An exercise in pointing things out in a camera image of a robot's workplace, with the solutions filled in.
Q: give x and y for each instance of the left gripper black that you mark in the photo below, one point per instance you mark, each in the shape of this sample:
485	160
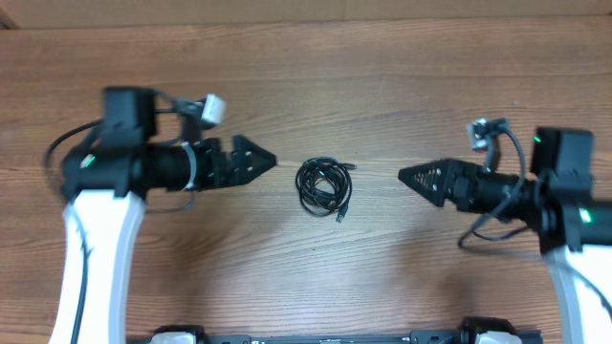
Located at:
234	174

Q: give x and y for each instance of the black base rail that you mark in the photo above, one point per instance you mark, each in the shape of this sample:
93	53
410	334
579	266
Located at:
471	330

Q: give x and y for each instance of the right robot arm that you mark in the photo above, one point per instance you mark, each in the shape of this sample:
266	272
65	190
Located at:
550	194

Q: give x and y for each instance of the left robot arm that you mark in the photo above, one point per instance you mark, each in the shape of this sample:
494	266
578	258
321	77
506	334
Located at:
106	179

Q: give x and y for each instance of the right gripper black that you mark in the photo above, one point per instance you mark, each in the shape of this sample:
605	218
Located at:
444	179

